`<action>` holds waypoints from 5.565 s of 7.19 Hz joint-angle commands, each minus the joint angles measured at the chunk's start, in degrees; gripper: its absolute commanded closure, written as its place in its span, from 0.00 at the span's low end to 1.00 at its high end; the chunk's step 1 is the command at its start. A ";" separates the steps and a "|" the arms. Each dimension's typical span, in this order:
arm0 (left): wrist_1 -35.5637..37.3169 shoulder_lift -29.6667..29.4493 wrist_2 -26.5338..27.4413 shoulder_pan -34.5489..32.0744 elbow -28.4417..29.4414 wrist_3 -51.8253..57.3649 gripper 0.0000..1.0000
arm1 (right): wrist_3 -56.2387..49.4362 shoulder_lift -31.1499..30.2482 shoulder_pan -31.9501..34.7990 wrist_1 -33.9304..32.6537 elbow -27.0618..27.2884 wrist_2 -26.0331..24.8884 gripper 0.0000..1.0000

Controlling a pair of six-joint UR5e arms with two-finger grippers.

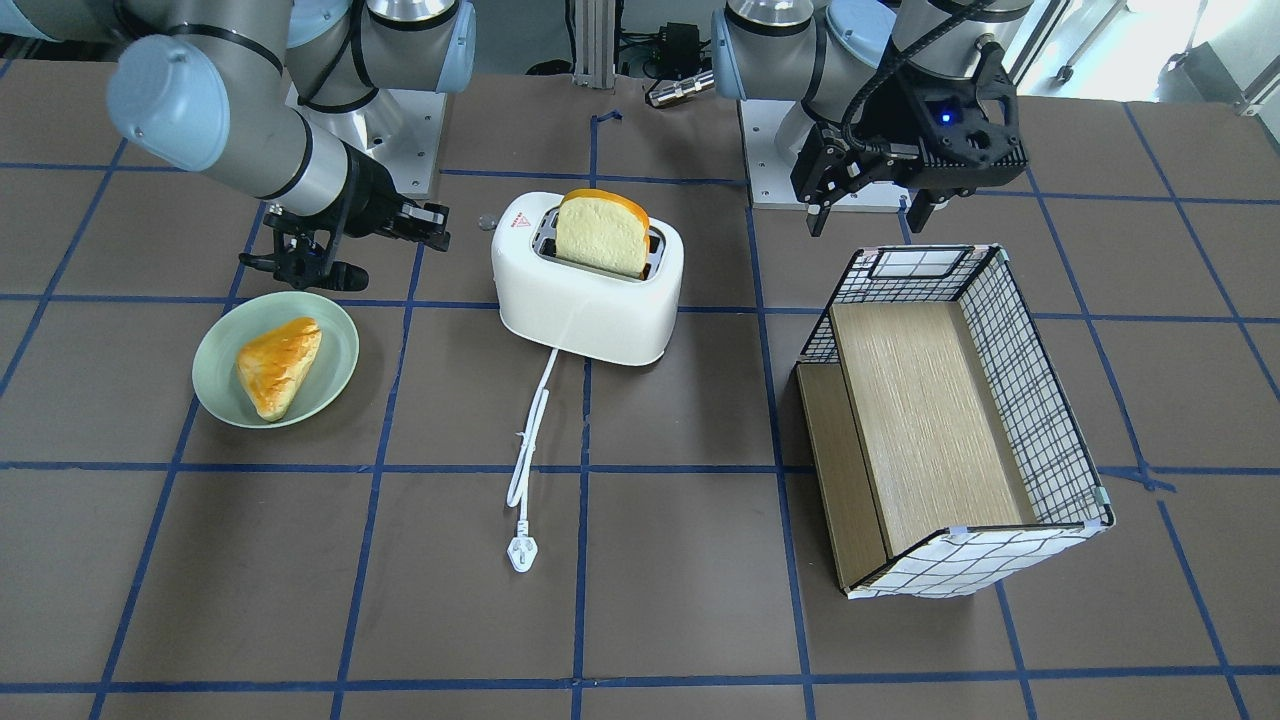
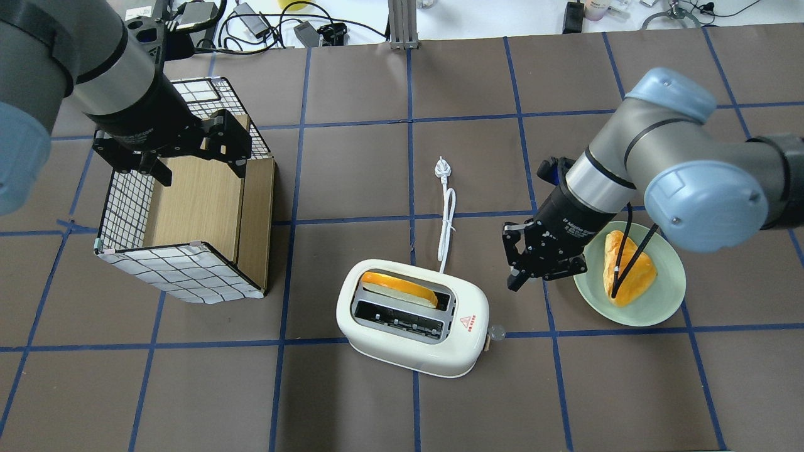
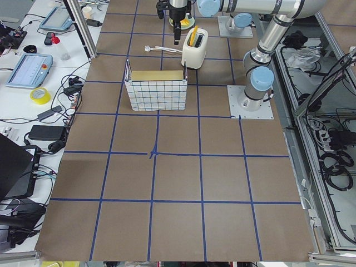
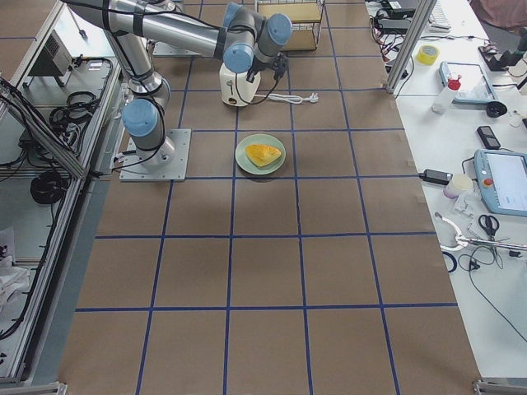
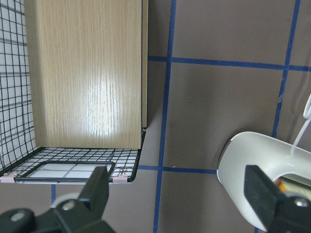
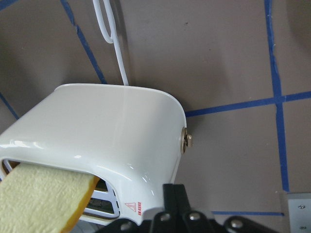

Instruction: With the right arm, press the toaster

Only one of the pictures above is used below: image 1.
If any white power cord with plug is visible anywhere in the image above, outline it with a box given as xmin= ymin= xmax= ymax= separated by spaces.
xmin=504 ymin=348 xmax=559 ymax=574

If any green plate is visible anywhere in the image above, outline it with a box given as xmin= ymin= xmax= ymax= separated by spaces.
xmin=191 ymin=291 xmax=360 ymax=428

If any silver cylindrical connector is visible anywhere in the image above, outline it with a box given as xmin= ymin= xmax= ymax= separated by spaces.
xmin=644 ymin=70 xmax=716 ymax=110

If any bread slice in toaster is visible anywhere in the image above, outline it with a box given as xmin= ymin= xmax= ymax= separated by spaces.
xmin=556 ymin=188 xmax=650 ymax=279

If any aluminium frame post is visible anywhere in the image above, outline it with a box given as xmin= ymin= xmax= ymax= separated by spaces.
xmin=570 ymin=0 xmax=620 ymax=90

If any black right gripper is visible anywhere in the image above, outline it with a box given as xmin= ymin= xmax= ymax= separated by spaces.
xmin=238 ymin=145 xmax=451 ymax=292

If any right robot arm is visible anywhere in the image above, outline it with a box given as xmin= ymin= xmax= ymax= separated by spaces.
xmin=3 ymin=1 xmax=477 ymax=292

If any wire basket with wooden shelf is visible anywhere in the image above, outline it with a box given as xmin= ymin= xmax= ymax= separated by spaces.
xmin=794 ymin=245 xmax=1116 ymax=600

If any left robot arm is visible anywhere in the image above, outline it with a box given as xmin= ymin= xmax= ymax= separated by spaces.
xmin=713 ymin=1 xmax=1030 ymax=237

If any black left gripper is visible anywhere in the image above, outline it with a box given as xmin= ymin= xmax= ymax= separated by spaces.
xmin=790 ymin=45 xmax=1029 ymax=237

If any triangular pastry bread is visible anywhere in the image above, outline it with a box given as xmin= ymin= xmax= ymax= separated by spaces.
xmin=236 ymin=316 xmax=323 ymax=421

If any white toaster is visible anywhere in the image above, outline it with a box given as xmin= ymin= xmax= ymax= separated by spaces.
xmin=492 ymin=192 xmax=685 ymax=366

